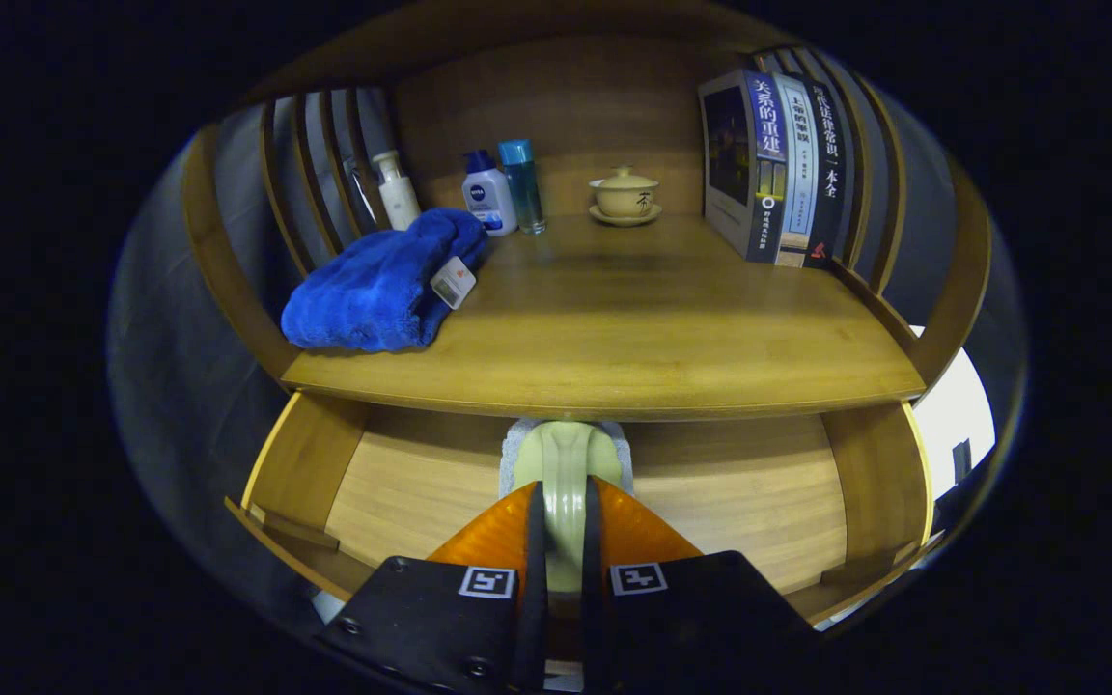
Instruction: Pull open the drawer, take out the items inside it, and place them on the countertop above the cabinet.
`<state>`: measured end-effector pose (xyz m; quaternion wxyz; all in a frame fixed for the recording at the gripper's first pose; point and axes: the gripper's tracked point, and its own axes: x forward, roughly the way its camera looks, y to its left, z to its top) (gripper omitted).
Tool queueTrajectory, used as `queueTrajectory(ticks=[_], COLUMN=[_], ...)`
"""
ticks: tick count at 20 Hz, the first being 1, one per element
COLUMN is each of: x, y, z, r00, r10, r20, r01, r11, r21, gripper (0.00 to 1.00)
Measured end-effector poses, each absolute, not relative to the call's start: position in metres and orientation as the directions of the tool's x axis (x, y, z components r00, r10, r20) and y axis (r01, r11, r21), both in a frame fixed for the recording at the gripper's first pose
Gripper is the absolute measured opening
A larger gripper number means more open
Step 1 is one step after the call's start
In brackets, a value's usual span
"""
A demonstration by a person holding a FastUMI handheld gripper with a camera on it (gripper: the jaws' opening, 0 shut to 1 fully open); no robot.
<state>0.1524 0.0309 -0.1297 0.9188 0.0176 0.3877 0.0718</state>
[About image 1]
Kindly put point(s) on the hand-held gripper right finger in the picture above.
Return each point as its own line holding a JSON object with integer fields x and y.
{"x": 595, "y": 608}

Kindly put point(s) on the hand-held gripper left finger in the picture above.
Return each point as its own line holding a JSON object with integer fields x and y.
{"x": 535, "y": 598}

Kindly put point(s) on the wooden drawer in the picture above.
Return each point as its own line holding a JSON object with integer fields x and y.
{"x": 710, "y": 502}

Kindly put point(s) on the wooden countertop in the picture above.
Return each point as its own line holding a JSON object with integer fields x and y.
{"x": 633, "y": 328}

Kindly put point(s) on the white drawer cabinet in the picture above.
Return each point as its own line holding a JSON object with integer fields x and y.
{"x": 952, "y": 425}

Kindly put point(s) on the brown wooden cabinet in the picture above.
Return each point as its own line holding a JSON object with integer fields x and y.
{"x": 566, "y": 106}

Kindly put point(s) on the folded blue towel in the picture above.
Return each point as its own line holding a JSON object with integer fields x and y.
{"x": 373, "y": 290}

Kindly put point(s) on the white bottle blue cap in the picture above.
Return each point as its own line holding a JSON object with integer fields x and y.
{"x": 488, "y": 198}

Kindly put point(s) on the teal clear bottle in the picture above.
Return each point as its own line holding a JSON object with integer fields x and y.
{"x": 523, "y": 188}

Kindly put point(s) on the beige lidded teacup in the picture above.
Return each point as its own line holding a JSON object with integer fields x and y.
{"x": 625, "y": 196}

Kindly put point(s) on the white pump bottle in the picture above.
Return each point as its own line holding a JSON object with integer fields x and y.
{"x": 397, "y": 193}

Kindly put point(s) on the blue spine book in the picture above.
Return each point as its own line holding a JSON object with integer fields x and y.
{"x": 744, "y": 164}

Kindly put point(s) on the white spine book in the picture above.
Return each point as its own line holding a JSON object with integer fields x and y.
{"x": 795, "y": 174}

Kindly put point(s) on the black spine book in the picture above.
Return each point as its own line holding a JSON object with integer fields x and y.
{"x": 826, "y": 174}

